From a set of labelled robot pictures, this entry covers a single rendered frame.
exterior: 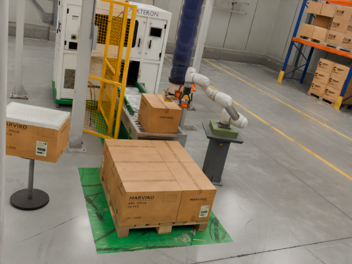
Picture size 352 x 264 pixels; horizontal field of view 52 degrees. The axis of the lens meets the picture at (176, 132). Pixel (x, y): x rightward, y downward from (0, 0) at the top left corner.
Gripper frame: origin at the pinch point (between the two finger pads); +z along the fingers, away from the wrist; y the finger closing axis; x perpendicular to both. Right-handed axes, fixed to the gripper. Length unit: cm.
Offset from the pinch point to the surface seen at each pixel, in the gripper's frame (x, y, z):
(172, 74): -53, 10, -18
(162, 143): -52, 6, 73
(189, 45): -48, -2, -56
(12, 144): 39, 166, 53
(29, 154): 41, 150, 61
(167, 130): -74, -1, 63
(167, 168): 15, 6, 73
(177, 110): -76, -10, 34
